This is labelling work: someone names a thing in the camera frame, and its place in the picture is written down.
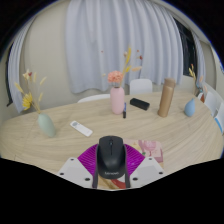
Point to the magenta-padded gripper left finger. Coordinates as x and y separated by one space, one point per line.
76 171

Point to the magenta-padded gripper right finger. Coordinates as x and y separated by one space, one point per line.
146 170

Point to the black computer mouse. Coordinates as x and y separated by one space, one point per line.
111 156

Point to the colourful cartoon print mouse pad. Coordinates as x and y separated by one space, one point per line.
151 148

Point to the white remote control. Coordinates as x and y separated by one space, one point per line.
81 128

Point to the green vase with yellow flowers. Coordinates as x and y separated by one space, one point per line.
46 125

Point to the small dark pen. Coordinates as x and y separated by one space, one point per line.
124 111

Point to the black oblong case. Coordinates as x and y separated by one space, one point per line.
139 104

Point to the brown insulated drink bottle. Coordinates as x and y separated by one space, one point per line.
166 98

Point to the blue vase with dried flowers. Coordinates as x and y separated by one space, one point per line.
190 108

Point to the pink vase with orange flowers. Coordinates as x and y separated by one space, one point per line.
117 100

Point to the white chair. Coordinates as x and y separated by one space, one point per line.
95 98
141 86

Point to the row of white chairs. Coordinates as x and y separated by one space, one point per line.
213 103

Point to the dark window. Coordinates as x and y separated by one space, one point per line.
187 50
10 76

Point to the wide white curtain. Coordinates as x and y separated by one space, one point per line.
116 36

